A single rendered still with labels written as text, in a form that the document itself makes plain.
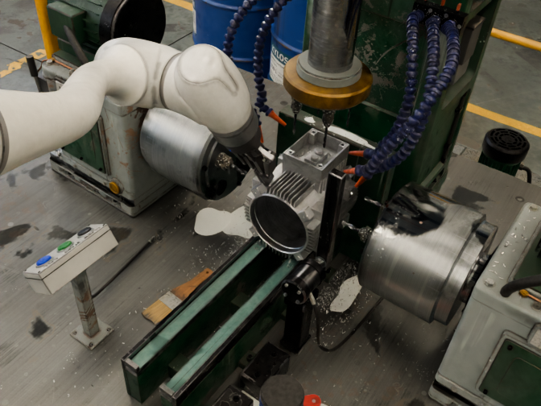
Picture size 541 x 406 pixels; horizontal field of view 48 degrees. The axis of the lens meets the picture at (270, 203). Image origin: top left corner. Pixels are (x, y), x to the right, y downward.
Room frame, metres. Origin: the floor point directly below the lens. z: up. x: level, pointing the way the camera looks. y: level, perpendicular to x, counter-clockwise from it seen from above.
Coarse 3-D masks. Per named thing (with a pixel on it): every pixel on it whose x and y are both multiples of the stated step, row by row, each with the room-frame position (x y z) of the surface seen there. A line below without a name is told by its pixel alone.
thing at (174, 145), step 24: (144, 120) 1.19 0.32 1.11; (168, 120) 1.15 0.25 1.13; (144, 144) 1.16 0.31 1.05; (168, 144) 1.12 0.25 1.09; (192, 144) 1.09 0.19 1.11; (216, 144) 1.10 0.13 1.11; (168, 168) 1.10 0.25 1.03; (192, 168) 1.07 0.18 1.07; (216, 168) 1.10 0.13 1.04; (192, 192) 1.08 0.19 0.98; (216, 192) 1.09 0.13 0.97
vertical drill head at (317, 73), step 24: (336, 0) 1.03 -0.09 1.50; (360, 0) 1.05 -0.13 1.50; (312, 24) 1.06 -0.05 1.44; (336, 24) 1.03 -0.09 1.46; (312, 48) 1.05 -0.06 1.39; (336, 48) 1.03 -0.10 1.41; (288, 72) 1.06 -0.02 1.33; (312, 72) 1.03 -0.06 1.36; (336, 72) 1.03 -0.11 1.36; (360, 72) 1.05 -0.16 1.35; (312, 96) 0.99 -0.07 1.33; (336, 96) 0.99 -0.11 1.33; (360, 96) 1.01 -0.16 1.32
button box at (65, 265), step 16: (96, 224) 0.87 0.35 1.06; (80, 240) 0.81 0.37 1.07; (96, 240) 0.82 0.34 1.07; (112, 240) 0.84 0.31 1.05; (64, 256) 0.76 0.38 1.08; (80, 256) 0.78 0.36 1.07; (96, 256) 0.79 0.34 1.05; (32, 272) 0.73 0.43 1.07; (48, 272) 0.72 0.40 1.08; (64, 272) 0.74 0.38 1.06; (80, 272) 0.75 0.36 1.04; (48, 288) 0.70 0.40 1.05
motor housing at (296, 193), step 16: (288, 176) 1.01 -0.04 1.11; (272, 192) 0.98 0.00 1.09; (288, 192) 0.96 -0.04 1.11; (304, 192) 0.99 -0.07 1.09; (256, 208) 1.01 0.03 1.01; (272, 208) 1.05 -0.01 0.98; (288, 208) 1.08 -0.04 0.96; (256, 224) 1.00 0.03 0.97; (272, 224) 1.02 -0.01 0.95; (288, 224) 1.03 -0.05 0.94; (304, 224) 0.92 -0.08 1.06; (272, 240) 0.98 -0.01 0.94; (288, 240) 0.98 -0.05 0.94; (304, 240) 0.97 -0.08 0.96; (288, 256) 0.94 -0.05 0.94
